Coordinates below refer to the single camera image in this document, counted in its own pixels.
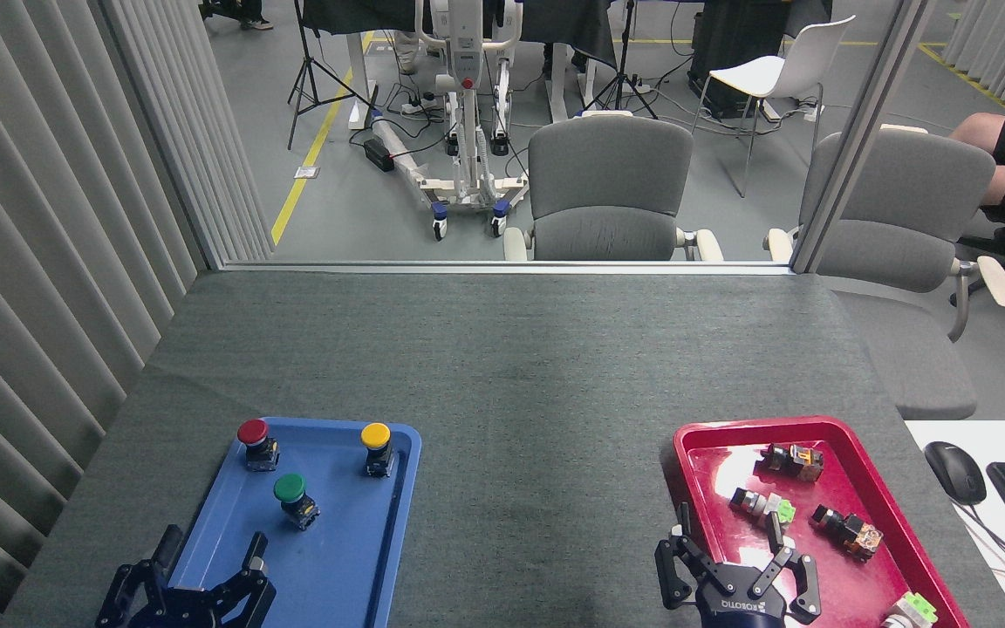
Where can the red push button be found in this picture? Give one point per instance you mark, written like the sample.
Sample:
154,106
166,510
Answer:
253,433

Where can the silver table rail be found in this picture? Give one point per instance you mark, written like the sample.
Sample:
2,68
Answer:
502,268

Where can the green push button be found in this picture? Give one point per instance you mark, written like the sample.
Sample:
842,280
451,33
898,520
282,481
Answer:
290,488

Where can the grey office chair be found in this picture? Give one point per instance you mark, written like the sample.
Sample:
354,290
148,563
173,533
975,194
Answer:
904,201
607,174

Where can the red plastic tray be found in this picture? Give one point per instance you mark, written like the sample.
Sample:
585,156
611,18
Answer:
851,586

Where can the silver switch with green block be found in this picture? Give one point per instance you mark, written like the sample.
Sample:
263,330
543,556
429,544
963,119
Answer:
911,609
760,503

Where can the white plastic chair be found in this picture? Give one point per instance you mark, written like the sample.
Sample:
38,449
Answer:
782,74

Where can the black computer mouse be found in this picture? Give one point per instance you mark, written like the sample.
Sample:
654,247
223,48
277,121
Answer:
954,471

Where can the white power strip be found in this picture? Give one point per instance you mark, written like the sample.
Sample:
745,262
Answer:
420,106

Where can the black tripod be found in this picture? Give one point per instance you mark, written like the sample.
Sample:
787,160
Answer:
622,78
304,74

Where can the silver post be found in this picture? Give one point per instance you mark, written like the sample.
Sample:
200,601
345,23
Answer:
860,131

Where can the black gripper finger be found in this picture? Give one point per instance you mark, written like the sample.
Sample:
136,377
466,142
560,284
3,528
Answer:
803,589
138,586
673,576
249,589

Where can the black switch with orange block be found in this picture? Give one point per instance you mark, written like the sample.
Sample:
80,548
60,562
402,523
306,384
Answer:
847,529
795,460

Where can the white stand on wheels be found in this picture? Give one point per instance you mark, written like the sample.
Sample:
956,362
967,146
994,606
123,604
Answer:
468,61

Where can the black power adapter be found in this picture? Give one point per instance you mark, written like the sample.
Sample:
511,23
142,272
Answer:
379,154

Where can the yellow push button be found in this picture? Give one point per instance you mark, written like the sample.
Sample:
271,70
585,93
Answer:
375,435

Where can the blue plastic tray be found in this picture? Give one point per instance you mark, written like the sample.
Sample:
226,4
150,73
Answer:
341,558

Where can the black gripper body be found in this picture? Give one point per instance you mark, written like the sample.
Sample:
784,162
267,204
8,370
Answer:
175,616
742,608

